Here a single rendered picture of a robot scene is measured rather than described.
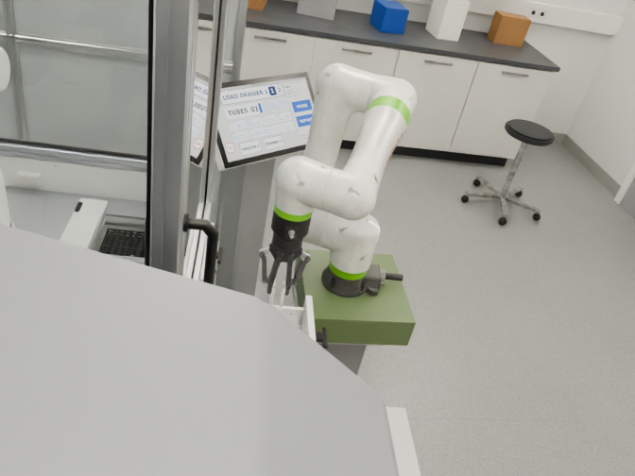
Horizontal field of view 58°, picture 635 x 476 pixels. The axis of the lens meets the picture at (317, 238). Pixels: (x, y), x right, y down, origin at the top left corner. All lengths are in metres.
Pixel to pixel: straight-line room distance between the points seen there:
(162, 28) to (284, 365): 0.41
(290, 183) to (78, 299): 0.96
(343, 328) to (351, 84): 0.70
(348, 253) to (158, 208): 1.01
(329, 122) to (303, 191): 0.40
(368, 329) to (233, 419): 1.45
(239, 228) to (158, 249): 1.72
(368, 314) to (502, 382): 1.39
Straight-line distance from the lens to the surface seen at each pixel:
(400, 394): 2.76
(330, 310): 1.74
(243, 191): 2.41
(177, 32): 0.67
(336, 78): 1.62
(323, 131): 1.65
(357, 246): 1.68
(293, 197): 1.30
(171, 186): 0.75
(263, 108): 2.29
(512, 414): 2.93
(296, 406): 0.37
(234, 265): 2.64
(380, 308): 1.79
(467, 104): 4.70
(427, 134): 4.71
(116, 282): 0.37
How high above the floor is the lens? 2.00
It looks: 34 degrees down
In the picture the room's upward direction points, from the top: 12 degrees clockwise
